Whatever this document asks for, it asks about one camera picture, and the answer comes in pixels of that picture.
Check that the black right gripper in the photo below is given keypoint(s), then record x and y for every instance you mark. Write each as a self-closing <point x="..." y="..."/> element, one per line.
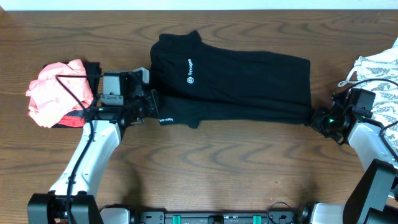
<point x="318" y="119"/>

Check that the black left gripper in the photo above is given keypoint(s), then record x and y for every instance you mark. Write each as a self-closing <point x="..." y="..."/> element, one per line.
<point x="154" y="103"/>

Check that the black t-shirt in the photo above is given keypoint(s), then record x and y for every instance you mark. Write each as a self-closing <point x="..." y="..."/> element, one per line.
<point x="198" y="82"/>

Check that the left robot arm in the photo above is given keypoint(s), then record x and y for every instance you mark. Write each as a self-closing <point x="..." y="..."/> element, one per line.
<point x="72" y="199"/>

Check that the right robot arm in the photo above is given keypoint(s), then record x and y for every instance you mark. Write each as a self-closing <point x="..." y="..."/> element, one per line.
<point x="353" y="125"/>

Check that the white patterned garment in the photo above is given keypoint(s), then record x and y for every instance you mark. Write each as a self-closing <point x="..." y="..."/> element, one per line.
<point x="378" y="73"/>

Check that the black red folded garment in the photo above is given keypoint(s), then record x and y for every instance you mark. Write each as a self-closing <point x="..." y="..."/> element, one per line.
<point x="93" y="73"/>

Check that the pink crumpled garment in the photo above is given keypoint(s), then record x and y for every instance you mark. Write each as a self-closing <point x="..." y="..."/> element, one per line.
<point x="33" y="93"/>

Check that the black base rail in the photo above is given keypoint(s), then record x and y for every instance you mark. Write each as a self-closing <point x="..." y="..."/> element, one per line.
<point x="278" y="212"/>

